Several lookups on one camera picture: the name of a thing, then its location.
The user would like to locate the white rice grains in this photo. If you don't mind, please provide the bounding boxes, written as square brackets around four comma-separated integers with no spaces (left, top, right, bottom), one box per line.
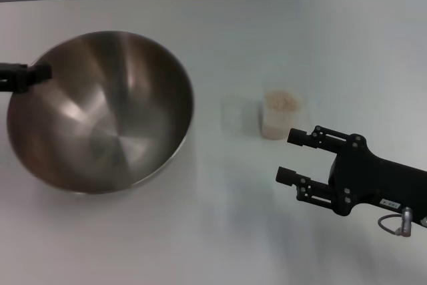
[261,90,300,140]

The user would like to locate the clear plastic measuring cup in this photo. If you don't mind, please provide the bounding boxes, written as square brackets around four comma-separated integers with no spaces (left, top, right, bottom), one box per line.
[256,76,316,141]

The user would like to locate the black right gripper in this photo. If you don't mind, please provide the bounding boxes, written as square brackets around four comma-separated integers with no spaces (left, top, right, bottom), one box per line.
[276,125,427,224]

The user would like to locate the right gripper cable with plug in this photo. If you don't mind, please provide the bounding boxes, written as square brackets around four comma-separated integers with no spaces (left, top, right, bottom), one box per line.
[377,207,415,239]

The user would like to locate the stainless steel mixing bowl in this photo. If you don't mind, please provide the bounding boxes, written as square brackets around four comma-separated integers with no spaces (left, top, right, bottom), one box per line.
[6,30,195,196]

